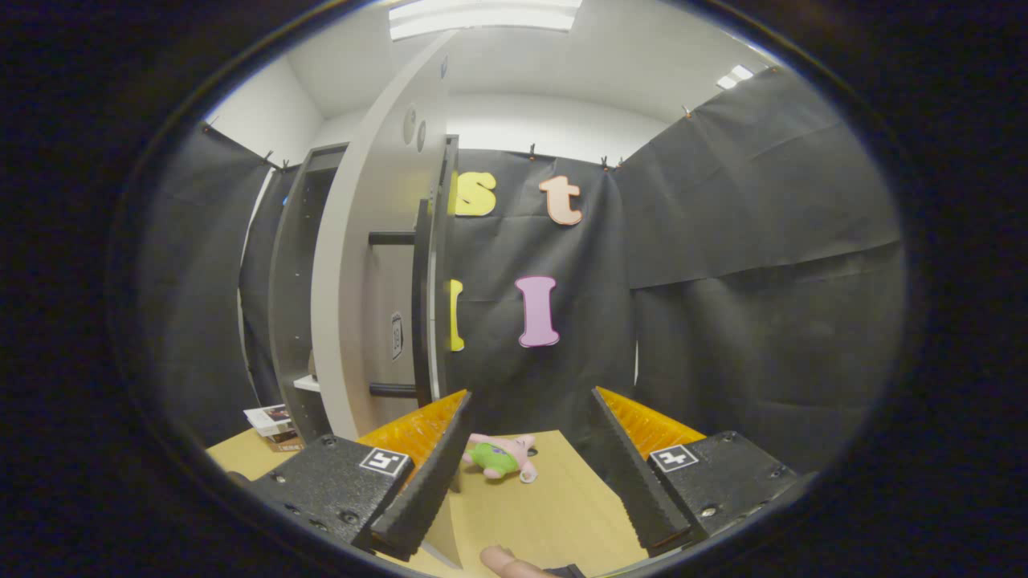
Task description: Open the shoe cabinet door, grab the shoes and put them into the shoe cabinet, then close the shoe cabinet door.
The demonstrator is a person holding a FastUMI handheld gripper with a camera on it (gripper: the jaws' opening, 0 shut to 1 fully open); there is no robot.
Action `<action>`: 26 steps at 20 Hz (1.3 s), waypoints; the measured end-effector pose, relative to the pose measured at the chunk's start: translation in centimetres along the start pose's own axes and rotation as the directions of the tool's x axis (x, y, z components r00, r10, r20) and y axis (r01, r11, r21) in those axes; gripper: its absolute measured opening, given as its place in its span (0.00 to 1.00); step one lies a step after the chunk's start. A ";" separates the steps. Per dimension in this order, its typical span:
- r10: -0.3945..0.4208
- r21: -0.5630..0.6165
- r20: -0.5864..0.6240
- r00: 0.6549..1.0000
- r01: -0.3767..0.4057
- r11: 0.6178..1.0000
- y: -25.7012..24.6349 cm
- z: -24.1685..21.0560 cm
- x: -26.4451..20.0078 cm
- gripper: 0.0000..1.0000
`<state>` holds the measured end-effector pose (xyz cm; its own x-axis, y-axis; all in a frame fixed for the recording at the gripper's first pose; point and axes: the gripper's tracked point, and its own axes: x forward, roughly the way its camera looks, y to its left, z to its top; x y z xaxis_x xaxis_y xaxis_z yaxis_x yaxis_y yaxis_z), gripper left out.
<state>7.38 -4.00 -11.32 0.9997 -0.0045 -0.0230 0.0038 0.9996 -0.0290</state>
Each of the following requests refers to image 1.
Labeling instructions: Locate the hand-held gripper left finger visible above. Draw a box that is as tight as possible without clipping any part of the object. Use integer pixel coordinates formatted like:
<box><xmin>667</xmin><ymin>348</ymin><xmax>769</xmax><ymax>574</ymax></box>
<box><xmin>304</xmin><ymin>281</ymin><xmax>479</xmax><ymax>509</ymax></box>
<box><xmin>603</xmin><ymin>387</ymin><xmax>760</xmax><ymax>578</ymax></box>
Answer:
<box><xmin>237</xmin><ymin>389</ymin><xmax>475</xmax><ymax>563</ymax></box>

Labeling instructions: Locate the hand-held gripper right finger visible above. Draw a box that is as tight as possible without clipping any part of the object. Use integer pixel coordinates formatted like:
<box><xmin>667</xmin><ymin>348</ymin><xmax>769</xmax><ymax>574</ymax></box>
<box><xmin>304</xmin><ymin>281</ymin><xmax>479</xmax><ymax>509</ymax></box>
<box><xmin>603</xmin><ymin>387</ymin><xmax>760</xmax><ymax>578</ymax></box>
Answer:
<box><xmin>590</xmin><ymin>387</ymin><xmax>804</xmax><ymax>556</ymax></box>

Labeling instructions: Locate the white book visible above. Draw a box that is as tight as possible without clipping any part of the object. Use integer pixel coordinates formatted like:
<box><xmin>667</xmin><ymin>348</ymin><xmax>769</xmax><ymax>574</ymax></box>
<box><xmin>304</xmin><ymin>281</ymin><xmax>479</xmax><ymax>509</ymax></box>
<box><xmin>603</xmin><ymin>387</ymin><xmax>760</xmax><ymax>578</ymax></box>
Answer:
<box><xmin>243</xmin><ymin>404</ymin><xmax>295</xmax><ymax>438</ymax></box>

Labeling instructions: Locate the beige shoe cabinet door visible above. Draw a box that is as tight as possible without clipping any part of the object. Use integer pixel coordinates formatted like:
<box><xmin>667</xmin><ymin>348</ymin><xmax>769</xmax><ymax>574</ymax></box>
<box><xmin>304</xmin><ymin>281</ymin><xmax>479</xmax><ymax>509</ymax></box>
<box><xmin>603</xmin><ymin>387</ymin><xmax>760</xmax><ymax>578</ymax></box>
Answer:
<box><xmin>311</xmin><ymin>32</ymin><xmax>467</xmax><ymax>569</ymax></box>

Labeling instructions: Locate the long ceiling light panel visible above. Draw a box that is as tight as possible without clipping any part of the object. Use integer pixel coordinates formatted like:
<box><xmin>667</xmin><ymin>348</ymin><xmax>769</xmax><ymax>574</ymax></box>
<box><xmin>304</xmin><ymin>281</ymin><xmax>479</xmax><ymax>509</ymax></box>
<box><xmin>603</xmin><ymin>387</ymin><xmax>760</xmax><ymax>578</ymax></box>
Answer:
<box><xmin>388</xmin><ymin>0</ymin><xmax>583</xmax><ymax>41</ymax></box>

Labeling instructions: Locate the pink and green plush toy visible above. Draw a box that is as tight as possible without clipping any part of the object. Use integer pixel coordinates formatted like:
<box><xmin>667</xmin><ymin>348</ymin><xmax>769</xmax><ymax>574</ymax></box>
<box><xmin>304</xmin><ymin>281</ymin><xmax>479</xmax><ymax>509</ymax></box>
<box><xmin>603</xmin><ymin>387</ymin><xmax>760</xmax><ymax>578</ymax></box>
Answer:
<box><xmin>463</xmin><ymin>433</ymin><xmax>539</xmax><ymax>484</ymax></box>

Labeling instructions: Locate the black backdrop cloth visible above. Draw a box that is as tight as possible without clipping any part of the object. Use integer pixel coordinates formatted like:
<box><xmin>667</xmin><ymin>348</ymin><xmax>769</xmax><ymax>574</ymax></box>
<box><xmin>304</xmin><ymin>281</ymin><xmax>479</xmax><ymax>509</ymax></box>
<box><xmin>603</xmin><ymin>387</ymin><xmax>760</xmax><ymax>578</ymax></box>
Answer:
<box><xmin>137</xmin><ymin>68</ymin><xmax>908</xmax><ymax>474</ymax></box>

